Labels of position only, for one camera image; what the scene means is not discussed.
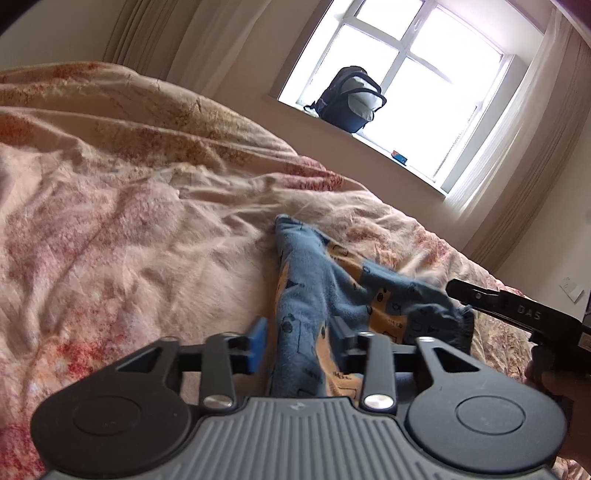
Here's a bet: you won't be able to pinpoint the white frame window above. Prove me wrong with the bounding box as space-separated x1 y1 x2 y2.
276 0 517 192

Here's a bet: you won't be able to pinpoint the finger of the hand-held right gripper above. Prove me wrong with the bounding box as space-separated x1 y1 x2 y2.
445 278 509 320

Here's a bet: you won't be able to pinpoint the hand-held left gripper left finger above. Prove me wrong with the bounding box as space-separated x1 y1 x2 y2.
115 316 269 411

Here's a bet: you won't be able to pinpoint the white sheer curtain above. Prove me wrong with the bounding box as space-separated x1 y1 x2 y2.
441 7 573 222

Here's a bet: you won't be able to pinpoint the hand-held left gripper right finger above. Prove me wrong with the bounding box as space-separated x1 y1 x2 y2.
329 316 482 412

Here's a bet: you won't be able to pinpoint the beige window sill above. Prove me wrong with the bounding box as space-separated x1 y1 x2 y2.
263 93 450 198

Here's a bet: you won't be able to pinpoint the beige curtain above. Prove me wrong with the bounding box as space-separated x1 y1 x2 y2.
462 28 591 274
100 0 195 80

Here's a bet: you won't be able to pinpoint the dark blue grey backpack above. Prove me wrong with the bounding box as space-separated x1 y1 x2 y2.
303 65 388 134

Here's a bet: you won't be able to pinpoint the person's right hand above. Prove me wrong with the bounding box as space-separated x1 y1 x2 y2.
524 344 583 460

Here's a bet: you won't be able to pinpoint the blue bear print pants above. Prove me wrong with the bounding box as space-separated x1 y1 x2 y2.
265 214 476 398

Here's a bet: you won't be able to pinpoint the pink floral blanket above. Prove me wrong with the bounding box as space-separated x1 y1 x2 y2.
0 61 591 480

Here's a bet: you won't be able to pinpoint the white wall socket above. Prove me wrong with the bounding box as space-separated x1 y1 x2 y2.
559 276 585 304

